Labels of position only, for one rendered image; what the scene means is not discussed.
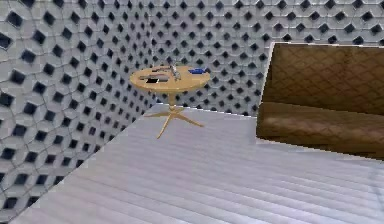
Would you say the brown quilted sofa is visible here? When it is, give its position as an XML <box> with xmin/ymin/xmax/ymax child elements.
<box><xmin>255</xmin><ymin>42</ymin><xmax>384</xmax><ymax>162</ymax></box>

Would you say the round wooden pedestal table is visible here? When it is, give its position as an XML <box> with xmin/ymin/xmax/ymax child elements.
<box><xmin>129</xmin><ymin>65</ymin><xmax>212</xmax><ymax>140</ymax></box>

